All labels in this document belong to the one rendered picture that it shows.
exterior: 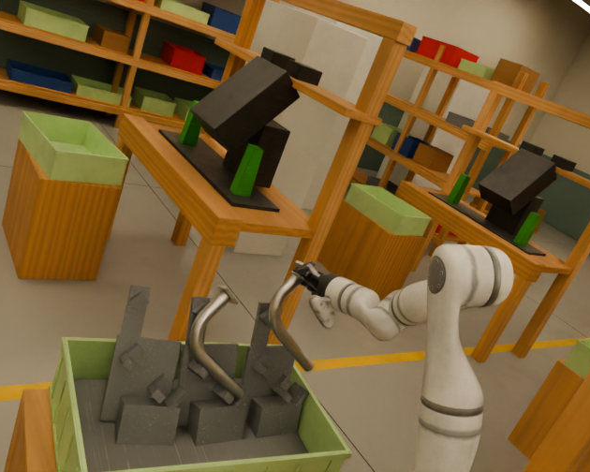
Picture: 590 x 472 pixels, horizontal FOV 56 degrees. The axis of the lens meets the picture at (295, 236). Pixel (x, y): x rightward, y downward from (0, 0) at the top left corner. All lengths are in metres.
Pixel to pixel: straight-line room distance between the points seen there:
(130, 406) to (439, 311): 0.77
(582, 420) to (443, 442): 0.92
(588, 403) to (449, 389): 0.93
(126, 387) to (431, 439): 0.76
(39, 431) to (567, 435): 1.37
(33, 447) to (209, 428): 0.38
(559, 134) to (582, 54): 1.64
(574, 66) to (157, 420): 12.45
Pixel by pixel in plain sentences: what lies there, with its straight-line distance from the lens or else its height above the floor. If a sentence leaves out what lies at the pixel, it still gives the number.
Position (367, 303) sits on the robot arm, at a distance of 1.16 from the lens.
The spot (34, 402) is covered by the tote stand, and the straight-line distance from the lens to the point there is 1.51.
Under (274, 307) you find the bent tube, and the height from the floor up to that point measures 1.19.
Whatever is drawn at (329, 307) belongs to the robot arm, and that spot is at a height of 1.29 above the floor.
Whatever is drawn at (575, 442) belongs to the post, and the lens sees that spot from 1.78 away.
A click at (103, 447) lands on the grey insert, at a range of 1.35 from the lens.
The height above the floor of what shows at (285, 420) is 0.89.
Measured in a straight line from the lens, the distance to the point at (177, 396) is 1.36.
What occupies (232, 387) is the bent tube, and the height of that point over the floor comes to 0.97.
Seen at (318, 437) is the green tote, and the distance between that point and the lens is 1.50.
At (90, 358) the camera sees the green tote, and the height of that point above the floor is 0.91.
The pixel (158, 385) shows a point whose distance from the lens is 1.37.
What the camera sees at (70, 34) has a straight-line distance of 6.58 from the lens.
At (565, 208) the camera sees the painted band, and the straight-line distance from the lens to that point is 12.60.
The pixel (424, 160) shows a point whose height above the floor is 0.92.
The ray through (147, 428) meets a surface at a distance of 1.37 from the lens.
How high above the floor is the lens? 1.80
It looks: 20 degrees down
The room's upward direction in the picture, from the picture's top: 22 degrees clockwise
